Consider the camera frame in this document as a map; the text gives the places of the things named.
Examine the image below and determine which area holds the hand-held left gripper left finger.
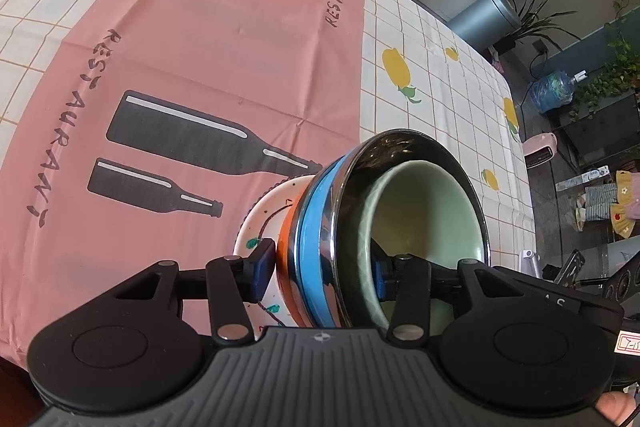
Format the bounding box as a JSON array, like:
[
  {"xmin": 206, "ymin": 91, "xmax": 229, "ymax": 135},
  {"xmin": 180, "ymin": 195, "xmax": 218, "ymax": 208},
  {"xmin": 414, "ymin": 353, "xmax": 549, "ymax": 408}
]
[{"xmin": 107, "ymin": 238, "xmax": 278, "ymax": 342}]

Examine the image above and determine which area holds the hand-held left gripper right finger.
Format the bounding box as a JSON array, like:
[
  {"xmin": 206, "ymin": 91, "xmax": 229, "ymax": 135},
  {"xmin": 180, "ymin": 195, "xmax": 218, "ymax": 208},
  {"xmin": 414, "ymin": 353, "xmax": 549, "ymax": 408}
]
[{"xmin": 372, "ymin": 254, "xmax": 526, "ymax": 342}]

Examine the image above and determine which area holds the orange steel bowl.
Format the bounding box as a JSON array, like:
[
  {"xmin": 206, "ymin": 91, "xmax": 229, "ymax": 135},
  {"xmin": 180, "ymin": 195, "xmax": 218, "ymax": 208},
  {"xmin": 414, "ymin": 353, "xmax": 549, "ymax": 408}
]
[{"xmin": 276, "ymin": 192, "xmax": 313, "ymax": 328}]

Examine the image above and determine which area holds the fruit painted white plate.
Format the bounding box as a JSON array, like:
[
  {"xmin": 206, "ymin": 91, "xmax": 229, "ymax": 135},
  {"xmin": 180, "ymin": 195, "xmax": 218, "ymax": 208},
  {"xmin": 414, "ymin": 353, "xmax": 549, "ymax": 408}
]
[{"xmin": 232, "ymin": 175, "xmax": 321, "ymax": 329}]

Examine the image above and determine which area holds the blue steel bowl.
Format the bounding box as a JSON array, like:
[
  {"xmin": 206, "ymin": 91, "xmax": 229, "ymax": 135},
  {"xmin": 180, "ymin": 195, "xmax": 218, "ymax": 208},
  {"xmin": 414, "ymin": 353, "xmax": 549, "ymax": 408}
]
[{"xmin": 295, "ymin": 129, "xmax": 488, "ymax": 328}]

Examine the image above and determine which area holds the green ceramic bowl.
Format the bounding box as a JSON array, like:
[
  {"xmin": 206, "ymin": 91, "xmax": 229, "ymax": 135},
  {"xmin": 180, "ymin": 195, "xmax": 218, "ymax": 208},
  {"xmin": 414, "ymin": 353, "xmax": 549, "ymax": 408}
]
[{"xmin": 350, "ymin": 159, "xmax": 490, "ymax": 333}]

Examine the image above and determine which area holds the person's right hand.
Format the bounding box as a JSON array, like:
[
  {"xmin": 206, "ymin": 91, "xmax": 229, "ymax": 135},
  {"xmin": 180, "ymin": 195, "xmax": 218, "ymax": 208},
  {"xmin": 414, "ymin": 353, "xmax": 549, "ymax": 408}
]
[{"xmin": 597, "ymin": 394, "xmax": 635, "ymax": 426}]

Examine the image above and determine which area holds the striped rag doll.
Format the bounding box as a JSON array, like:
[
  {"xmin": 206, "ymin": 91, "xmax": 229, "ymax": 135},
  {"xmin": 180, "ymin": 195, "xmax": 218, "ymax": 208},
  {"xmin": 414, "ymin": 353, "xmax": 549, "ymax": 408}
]
[{"xmin": 575, "ymin": 169, "xmax": 640, "ymax": 240}]

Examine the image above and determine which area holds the pink small heater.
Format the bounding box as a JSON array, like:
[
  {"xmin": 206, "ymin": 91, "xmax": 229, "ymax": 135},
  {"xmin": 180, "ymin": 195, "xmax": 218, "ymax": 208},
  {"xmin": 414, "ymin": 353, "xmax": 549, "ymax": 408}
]
[{"xmin": 522, "ymin": 132, "xmax": 558, "ymax": 168}]

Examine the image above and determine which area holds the blue water jug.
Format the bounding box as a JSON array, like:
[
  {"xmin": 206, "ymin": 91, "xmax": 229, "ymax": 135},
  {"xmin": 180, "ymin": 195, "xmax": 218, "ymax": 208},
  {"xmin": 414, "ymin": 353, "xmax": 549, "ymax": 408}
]
[{"xmin": 529, "ymin": 72, "xmax": 586, "ymax": 114}]

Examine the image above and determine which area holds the printed checked pink tablecloth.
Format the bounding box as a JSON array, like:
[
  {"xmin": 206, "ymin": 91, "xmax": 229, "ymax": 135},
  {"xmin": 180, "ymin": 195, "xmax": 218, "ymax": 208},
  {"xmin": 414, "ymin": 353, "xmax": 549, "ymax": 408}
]
[{"xmin": 0, "ymin": 0, "xmax": 533, "ymax": 358}]

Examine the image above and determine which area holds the leafy green potted plant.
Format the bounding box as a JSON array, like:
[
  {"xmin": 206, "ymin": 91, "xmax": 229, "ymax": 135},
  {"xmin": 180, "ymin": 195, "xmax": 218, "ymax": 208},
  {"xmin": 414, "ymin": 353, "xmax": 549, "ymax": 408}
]
[{"xmin": 570, "ymin": 22, "xmax": 640, "ymax": 118}]

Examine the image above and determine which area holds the grey metal trash can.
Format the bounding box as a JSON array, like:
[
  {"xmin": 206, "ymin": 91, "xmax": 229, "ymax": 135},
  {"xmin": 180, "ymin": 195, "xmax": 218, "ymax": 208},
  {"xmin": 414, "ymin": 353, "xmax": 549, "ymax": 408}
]
[{"xmin": 446, "ymin": 0, "xmax": 521, "ymax": 52}]

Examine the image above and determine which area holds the long leaf potted plant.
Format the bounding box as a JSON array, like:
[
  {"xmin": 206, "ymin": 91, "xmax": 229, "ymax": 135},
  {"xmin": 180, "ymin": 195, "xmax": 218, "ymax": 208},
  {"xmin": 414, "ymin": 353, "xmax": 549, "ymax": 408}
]
[{"xmin": 510, "ymin": 0, "xmax": 581, "ymax": 52}]

